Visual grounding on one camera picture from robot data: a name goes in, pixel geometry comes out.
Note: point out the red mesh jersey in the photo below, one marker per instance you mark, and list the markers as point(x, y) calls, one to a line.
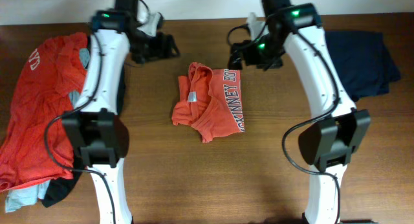
point(32, 154)

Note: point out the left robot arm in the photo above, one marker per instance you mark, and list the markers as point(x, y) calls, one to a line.
point(98, 136)

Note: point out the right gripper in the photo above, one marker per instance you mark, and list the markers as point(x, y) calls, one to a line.
point(245, 46)

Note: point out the light blue garment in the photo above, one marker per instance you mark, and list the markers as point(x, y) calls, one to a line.
point(16, 199)

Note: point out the folded navy blue garment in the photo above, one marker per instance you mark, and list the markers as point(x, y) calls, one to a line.
point(362, 61)

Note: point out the black garment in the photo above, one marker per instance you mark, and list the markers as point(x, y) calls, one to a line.
point(59, 189)

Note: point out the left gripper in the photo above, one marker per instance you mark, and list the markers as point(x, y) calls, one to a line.
point(160, 48)

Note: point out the orange soccer t-shirt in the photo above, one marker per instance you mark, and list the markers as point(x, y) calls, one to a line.
point(210, 102)

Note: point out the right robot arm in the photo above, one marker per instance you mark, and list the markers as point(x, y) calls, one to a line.
point(337, 127)

